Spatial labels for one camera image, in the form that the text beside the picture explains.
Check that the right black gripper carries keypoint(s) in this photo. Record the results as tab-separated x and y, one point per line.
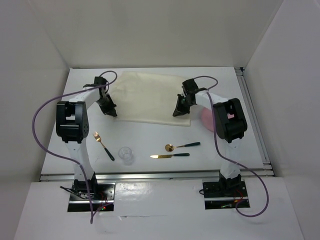
180	110

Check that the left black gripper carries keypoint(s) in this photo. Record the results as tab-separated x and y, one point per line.
110	110

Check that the cream cloth placemat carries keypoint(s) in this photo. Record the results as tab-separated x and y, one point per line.
148	98

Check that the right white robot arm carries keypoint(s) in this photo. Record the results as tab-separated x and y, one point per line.
229	125

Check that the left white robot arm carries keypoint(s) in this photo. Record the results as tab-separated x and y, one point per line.
72	125

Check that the pink plate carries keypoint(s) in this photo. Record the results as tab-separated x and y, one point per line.
207	119

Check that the clear plastic cup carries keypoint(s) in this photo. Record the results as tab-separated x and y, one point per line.
126	155

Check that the gold fork green handle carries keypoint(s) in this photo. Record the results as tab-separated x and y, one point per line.
99	140

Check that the gold spoon green handle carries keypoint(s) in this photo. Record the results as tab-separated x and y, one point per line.
171	148

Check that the gold knife green handle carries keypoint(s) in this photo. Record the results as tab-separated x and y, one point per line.
167	156

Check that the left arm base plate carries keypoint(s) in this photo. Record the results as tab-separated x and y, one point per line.
103	199

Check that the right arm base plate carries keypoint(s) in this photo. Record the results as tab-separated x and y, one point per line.
215	198

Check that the right aluminium rail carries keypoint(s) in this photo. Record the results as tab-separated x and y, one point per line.
252	112

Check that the aluminium rail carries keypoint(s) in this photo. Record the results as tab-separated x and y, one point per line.
252	112
146	176

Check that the front aluminium rail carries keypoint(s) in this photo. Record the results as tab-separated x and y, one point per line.
146	176

